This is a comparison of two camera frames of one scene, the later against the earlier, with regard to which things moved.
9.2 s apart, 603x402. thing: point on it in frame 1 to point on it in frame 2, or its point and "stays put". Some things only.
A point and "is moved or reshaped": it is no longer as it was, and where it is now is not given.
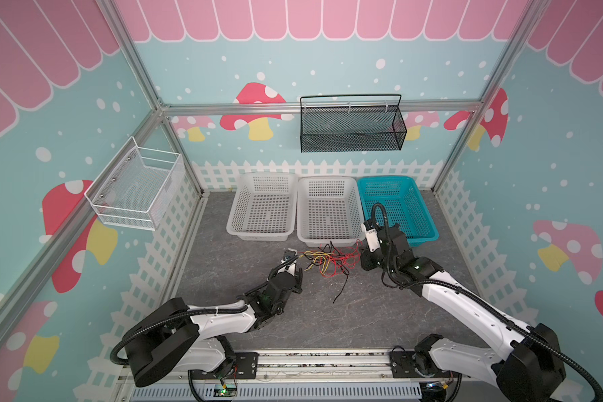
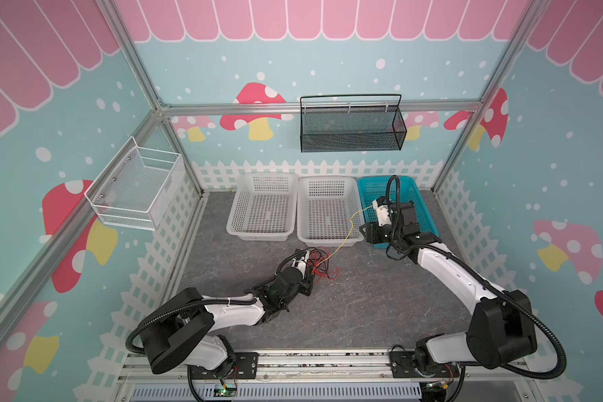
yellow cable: (319, 254) is moved or reshaped
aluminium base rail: (316, 376) stays put
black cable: (337, 259) is moved or reshaped
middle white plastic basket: (329, 211) stays put
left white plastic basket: (265, 206) stays put
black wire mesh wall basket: (334, 129) stays put
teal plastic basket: (404, 203) stays put
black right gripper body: (376, 260) to (385, 234)
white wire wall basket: (137, 188) stays put
